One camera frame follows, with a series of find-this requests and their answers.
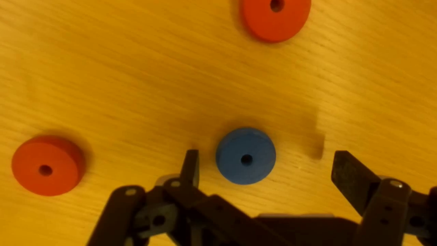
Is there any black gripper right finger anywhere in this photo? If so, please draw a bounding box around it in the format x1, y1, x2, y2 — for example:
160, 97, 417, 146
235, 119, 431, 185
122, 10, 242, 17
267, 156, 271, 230
331, 149, 437, 246

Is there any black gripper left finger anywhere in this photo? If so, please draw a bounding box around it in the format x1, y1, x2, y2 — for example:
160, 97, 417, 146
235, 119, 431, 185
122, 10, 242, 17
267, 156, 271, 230
87, 149, 293, 246

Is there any blue disc with hole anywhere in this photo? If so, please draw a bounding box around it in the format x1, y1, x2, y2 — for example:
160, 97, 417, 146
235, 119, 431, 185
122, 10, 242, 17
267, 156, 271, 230
215, 126, 278, 186

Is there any orange disc with hole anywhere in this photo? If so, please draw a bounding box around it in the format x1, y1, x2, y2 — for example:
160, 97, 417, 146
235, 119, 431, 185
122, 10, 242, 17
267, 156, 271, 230
10, 134, 88, 198
240, 0, 313, 45

